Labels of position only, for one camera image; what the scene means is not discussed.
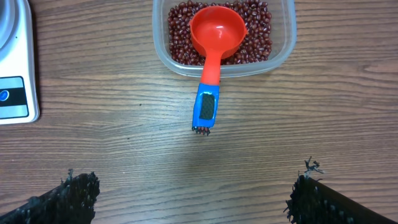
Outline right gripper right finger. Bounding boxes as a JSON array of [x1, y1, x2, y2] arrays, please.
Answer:
[[284, 159, 397, 224]]

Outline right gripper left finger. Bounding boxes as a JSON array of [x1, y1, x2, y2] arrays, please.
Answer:
[[1, 169, 100, 224]]

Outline red scoop with blue handle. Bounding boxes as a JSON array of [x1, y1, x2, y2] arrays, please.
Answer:
[[190, 6, 248, 135]]

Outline white digital kitchen scale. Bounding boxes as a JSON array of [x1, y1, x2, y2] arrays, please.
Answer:
[[1, 0, 40, 125]]

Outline red beans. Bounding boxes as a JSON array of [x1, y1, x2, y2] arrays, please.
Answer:
[[167, 0, 272, 65]]

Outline clear plastic container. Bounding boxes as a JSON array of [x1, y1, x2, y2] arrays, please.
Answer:
[[152, 0, 297, 78]]

